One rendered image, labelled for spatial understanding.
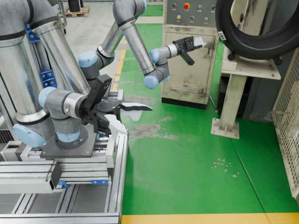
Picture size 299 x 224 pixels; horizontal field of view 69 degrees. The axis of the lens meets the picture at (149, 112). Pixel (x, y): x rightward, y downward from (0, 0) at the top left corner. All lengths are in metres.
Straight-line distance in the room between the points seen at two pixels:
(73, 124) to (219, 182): 1.34
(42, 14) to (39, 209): 1.11
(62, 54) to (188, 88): 1.82
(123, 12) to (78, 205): 1.11
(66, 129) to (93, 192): 0.79
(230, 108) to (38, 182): 1.67
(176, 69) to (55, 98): 1.81
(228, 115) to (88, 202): 1.44
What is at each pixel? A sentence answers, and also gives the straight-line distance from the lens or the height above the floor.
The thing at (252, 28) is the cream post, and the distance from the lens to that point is 1.88.
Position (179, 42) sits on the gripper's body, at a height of 1.03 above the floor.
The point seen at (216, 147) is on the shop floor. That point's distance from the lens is 2.12.
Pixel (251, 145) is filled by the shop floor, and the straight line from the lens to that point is 2.26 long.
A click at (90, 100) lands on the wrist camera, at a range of 0.63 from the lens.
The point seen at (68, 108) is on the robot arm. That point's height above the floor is 1.05.
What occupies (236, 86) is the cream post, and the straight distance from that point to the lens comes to 2.04.
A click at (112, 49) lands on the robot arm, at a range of 1.42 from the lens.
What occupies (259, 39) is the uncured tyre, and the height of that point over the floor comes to 0.96.
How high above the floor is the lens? 1.41
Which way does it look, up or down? 35 degrees down
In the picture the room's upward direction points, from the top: straight up
